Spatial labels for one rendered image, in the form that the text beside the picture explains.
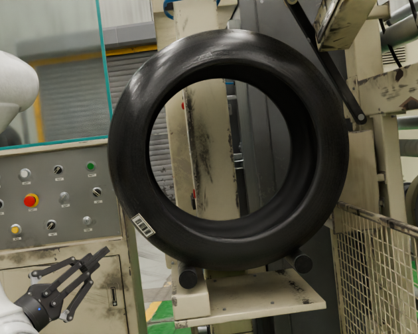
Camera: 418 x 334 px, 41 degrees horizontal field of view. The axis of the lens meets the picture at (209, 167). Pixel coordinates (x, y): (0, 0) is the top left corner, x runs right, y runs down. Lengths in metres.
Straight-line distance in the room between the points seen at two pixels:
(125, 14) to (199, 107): 9.46
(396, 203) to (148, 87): 0.86
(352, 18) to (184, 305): 0.84
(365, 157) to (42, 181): 1.15
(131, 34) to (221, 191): 8.97
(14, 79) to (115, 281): 1.05
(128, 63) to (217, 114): 9.27
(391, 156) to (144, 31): 8.99
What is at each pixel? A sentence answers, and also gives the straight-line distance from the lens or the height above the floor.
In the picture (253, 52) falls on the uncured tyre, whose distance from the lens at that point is 1.32.
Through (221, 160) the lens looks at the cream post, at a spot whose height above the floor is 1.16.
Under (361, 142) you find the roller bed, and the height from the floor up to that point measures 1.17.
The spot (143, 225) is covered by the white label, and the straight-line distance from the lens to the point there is 1.32.
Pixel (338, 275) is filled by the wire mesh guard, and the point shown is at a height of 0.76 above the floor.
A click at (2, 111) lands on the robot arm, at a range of 1.26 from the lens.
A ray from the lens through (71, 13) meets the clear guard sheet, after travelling 2.13.
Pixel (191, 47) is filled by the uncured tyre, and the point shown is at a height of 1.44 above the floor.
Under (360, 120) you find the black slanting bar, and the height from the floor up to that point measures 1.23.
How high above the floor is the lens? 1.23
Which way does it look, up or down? 3 degrees down
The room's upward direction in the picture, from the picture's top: 7 degrees counter-clockwise
